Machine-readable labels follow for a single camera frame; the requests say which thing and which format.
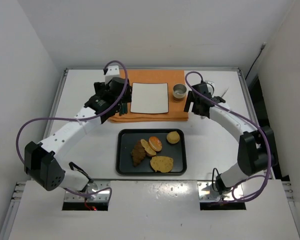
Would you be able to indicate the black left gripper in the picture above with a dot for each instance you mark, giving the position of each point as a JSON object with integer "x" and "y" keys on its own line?
{"x": 120, "y": 105}

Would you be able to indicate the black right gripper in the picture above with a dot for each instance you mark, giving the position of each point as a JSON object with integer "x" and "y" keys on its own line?
{"x": 193, "y": 103}

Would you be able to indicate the metal tongs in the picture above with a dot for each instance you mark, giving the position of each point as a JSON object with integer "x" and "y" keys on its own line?
{"x": 220, "y": 91}

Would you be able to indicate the small round bread roll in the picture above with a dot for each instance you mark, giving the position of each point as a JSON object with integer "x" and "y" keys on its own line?
{"x": 173, "y": 137}

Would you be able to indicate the glazed round bun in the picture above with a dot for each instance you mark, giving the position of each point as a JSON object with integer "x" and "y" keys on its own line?
{"x": 155, "y": 143}

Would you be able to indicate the brown croissant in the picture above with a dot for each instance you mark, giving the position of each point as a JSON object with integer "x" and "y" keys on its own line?
{"x": 138, "y": 154}

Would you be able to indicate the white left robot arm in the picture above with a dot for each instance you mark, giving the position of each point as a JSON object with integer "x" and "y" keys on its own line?
{"x": 41, "y": 160}

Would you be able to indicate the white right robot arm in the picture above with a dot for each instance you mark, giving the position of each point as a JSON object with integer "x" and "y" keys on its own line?
{"x": 256, "y": 152}

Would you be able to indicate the bread slice with crust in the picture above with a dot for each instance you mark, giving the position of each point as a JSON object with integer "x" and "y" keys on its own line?
{"x": 148, "y": 150}

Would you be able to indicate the large flat bread slice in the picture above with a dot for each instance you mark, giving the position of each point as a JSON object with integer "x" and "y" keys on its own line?
{"x": 162, "y": 164}

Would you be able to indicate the metal cup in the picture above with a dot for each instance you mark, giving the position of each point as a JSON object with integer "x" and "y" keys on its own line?
{"x": 179, "y": 91}

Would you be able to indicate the orange cloth placemat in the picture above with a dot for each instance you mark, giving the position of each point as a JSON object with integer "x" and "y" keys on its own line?
{"x": 156, "y": 76}

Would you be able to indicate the white square plate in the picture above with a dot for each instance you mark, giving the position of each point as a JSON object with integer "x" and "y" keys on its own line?
{"x": 149, "y": 98}

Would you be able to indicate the black baking tray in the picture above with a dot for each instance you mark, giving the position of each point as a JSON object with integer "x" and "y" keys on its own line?
{"x": 127, "y": 139}

